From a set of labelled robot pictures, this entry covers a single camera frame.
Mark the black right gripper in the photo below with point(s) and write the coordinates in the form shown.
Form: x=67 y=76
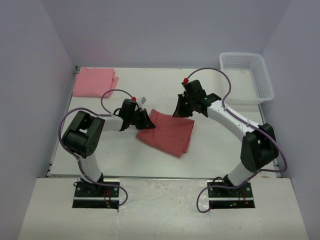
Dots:
x=186 y=104

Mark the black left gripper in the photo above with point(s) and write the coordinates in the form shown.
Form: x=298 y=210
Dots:
x=141 y=118

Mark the red t shirt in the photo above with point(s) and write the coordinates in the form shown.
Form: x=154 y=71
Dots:
x=171 y=135

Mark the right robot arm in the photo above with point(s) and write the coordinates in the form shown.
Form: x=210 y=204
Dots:
x=257 y=141

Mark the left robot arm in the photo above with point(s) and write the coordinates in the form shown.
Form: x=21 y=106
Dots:
x=82 y=136

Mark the folded pink t shirt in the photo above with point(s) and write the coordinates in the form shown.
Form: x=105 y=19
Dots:
x=93 y=82

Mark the white plastic basket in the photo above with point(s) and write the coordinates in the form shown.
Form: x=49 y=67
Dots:
x=249 y=78

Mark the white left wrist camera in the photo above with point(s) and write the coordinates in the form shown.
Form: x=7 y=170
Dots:
x=139 y=102

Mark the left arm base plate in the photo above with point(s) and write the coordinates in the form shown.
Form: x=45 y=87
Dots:
x=91 y=196

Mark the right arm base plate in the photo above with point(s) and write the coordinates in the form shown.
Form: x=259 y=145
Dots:
x=220 y=198

